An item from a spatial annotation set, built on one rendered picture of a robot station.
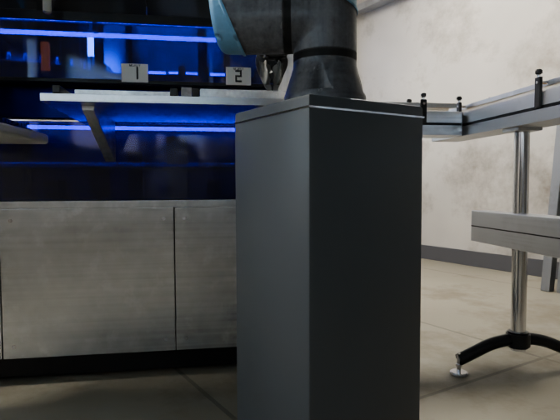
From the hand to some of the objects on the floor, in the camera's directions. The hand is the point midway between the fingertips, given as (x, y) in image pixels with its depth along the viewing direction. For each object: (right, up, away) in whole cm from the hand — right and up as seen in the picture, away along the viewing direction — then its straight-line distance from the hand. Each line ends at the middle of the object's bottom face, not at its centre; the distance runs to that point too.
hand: (271, 90), depth 142 cm
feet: (+85, -90, +34) cm, 128 cm away
